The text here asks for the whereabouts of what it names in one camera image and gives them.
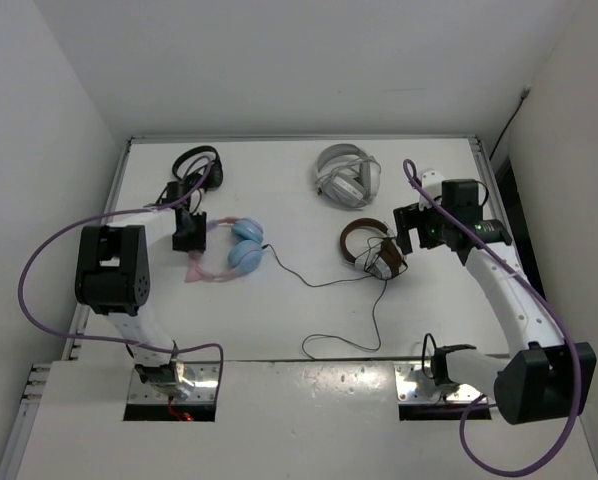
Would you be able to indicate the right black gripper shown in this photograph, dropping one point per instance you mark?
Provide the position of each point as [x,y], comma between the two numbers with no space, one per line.
[410,217]

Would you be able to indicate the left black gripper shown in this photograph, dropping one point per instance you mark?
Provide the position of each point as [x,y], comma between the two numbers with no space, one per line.
[196,242]

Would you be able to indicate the pink blue cat-ear headphones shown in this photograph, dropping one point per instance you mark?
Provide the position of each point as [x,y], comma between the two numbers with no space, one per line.
[243,258]

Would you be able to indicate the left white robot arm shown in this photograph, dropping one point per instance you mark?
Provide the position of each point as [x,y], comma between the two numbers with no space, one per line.
[113,279]

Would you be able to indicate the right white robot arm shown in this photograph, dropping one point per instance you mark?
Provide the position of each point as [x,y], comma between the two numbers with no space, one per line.
[546,377]

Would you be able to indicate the black Panasonic headphones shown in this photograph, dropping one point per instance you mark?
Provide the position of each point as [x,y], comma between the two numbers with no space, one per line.
[200,166]

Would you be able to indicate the brown silver headphones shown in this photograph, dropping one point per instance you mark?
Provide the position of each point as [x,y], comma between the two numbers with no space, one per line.
[381,258]

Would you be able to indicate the white grey headphones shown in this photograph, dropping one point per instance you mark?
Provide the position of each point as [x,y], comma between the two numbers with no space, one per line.
[348,175]

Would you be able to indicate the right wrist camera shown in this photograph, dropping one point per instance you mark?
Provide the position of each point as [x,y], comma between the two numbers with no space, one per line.
[431,182]

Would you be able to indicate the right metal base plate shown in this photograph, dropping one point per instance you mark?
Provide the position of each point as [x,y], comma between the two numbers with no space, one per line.
[414,388]

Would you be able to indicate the metal base plate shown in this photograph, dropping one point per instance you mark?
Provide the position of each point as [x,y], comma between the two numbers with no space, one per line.
[199,382]
[414,388]

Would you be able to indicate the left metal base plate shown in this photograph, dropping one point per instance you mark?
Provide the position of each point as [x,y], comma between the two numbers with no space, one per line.
[199,382]

